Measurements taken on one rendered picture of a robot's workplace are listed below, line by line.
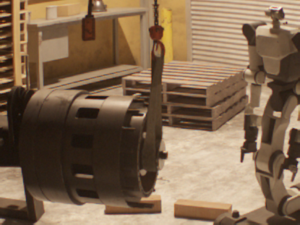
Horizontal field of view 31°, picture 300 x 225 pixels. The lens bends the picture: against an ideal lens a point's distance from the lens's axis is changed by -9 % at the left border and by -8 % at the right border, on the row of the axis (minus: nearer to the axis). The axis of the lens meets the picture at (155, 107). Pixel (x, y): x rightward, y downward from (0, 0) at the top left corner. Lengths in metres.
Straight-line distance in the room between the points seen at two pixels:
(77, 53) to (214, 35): 2.03
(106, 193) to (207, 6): 6.45
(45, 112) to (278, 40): 1.29
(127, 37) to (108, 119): 6.74
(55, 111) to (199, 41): 6.47
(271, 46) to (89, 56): 5.77
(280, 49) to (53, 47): 4.65
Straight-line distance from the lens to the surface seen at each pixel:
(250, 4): 8.32
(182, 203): 4.03
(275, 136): 3.24
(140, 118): 2.56
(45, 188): 2.65
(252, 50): 3.35
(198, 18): 8.88
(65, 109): 2.58
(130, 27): 9.25
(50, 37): 7.30
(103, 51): 8.86
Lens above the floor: 1.69
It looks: 14 degrees down
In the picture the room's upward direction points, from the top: 1 degrees counter-clockwise
